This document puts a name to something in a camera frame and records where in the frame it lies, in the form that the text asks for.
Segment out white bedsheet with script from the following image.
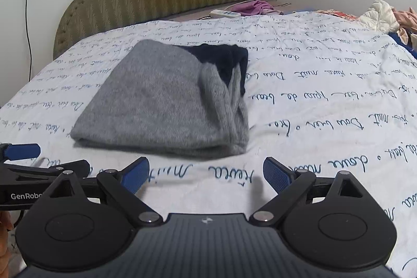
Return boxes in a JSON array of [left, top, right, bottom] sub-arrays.
[[1, 12, 416, 277]]

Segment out white remote control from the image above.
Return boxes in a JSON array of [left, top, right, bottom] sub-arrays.
[[210, 9, 241, 18]]

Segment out black cable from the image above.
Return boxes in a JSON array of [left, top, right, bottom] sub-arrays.
[[23, 0, 33, 82]]

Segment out pile of clothes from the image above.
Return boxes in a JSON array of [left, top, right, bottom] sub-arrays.
[[317, 6, 416, 58]]

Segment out purple cloth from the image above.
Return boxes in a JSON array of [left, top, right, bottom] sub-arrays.
[[228, 0, 283, 16]]

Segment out person's left hand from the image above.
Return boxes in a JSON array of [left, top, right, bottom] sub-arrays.
[[0, 211, 14, 273]]

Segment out white padded jacket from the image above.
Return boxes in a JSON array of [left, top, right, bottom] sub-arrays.
[[358, 0, 399, 34]]

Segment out grey and navy sweater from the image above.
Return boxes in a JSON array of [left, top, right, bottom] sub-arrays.
[[71, 40, 249, 158]]

